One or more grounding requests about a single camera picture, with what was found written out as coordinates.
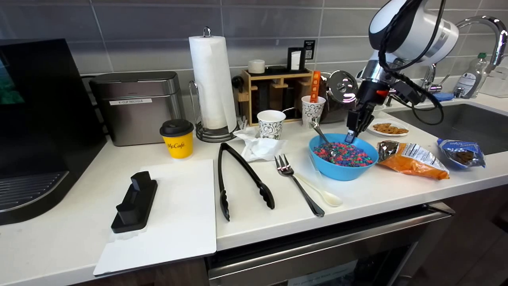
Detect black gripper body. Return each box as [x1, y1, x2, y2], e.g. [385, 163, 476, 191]
[352, 59, 393, 120]

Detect blue plastic bowl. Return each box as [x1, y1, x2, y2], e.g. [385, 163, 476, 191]
[308, 132, 379, 183]

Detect small white plate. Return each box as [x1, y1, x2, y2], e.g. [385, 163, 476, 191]
[366, 120, 411, 139]

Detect colorful candy sprinkles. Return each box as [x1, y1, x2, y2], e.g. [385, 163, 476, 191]
[314, 142, 374, 169]

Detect brown snack pieces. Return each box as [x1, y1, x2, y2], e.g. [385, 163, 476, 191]
[371, 123, 409, 136]

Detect dark round coffee machine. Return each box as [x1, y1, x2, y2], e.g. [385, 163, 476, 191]
[319, 69, 362, 126]

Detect tall patterned paper cup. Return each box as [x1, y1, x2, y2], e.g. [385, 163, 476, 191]
[300, 94, 327, 129]

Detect orange stick item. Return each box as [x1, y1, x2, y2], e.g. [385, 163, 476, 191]
[308, 70, 322, 105]

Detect small chrome faucet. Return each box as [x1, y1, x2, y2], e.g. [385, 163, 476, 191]
[384, 63, 438, 109]

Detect orange snack bag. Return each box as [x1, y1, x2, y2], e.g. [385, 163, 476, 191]
[374, 140, 450, 182]

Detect white plastic spoon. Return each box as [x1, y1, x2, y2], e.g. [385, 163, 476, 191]
[293, 172, 344, 210]

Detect blue sponge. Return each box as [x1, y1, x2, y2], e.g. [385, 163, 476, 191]
[431, 91, 455, 104]

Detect metal fork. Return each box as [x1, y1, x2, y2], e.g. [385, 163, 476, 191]
[273, 153, 327, 220]

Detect short patterned paper cup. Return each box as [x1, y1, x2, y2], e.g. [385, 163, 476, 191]
[255, 109, 287, 142]

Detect wooden pod organizer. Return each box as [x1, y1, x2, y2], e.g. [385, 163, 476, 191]
[235, 67, 314, 128]

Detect crumpled white napkin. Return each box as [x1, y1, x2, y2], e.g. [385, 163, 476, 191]
[231, 129, 285, 164]

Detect clear soap bottle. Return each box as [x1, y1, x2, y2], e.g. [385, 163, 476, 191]
[452, 51, 489, 101]

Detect stainless steel sink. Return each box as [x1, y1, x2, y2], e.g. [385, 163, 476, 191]
[387, 102, 508, 156]

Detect blue snack bag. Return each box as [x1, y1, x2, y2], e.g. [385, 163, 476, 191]
[436, 139, 487, 172]

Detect black plastic tongs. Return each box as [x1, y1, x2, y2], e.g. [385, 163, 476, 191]
[216, 142, 276, 223]

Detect small white cup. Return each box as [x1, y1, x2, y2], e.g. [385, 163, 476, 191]
[246, 58, 266, 75]

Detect stainless steel dishwasher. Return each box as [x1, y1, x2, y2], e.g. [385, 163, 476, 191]
[206, 202, 457, 286]

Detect tall chrome faucet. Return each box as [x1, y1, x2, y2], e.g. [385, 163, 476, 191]
[454, 15, 508, 101]

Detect metal paper towel holder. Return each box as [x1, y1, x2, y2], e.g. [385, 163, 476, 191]
[193, 26, 238, 145]

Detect white paper towel roll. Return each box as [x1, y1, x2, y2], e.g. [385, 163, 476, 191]
[187, 36, 238, 132]

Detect yellow cup with black lid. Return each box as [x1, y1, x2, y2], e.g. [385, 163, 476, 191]
[158, 118, 196, 161]

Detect white cutting board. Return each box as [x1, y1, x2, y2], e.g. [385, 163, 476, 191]
[92, 158, 219, 279]

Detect stainless steel bin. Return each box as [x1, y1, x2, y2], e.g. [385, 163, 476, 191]
[87, 72, 185, 148]

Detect black plastic block holder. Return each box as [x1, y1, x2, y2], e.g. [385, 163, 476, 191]
[109, 171, 158, 236]

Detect large black appliance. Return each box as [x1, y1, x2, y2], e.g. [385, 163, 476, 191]
[0, 39, 108, 228]

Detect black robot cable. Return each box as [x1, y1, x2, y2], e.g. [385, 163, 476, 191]
[376, 0, 447, 128]

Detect black wall outlet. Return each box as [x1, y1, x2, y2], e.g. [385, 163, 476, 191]
[303, 39, 317, 63]

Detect small black picture frame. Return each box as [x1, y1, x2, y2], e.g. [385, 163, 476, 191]
[285, 47, 306, 74]

